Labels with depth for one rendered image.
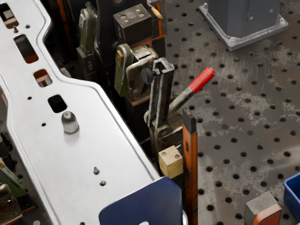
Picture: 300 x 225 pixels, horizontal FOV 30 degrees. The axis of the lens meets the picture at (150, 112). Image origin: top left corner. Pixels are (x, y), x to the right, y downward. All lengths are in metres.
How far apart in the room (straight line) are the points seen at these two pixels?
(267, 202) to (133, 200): 0.23
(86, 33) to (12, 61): 0.19
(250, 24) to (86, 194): 0.83
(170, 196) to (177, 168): 0.32
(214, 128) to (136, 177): 0.48
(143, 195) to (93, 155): 0.44
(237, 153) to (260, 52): 0.37
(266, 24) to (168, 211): 1.06
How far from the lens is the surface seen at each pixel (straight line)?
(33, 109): 1.23
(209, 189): 1.42
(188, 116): 0.92
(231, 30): 1.70
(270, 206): 0.84
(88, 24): 1.26
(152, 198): 0.72
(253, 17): 1.67
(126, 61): 1.16
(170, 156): 1.03
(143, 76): 0.97
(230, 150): 1.48
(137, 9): 1.22
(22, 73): 1.31
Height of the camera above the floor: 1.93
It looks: 52 degrees down
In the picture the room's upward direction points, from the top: 6 degrees counter-clockwise
